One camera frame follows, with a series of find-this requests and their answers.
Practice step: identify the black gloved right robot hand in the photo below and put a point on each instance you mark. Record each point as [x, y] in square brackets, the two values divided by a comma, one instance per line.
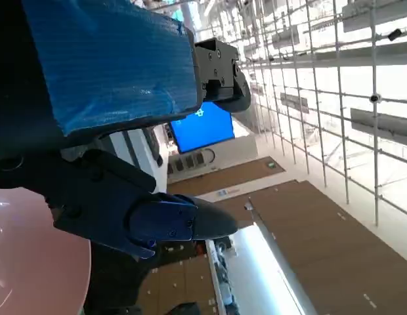
[111, 285]

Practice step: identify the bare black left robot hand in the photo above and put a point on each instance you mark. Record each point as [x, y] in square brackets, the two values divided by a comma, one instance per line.
[108, 72]

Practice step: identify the pink bowl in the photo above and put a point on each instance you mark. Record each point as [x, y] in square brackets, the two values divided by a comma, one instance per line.
[36, 256]

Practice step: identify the blue display screen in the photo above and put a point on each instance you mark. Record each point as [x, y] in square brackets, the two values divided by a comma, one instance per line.
[203, 131]

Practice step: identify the green exit sign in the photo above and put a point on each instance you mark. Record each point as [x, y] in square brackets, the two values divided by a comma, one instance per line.
[270, 165]

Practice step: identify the white metal ceiling grid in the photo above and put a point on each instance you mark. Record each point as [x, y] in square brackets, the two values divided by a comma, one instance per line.
[337, 98]

